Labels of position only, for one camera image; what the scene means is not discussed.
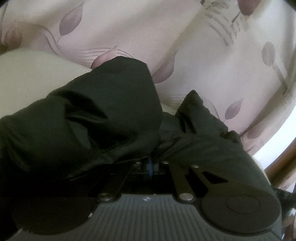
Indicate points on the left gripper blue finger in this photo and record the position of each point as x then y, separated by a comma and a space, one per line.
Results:
150, 167

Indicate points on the black padded jacket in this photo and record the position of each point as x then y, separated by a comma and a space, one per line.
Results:
92, 138

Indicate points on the brown wooden door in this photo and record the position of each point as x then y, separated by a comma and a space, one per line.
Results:
281, 173

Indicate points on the leaf print pink curtain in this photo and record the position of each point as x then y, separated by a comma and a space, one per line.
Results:
238, 55

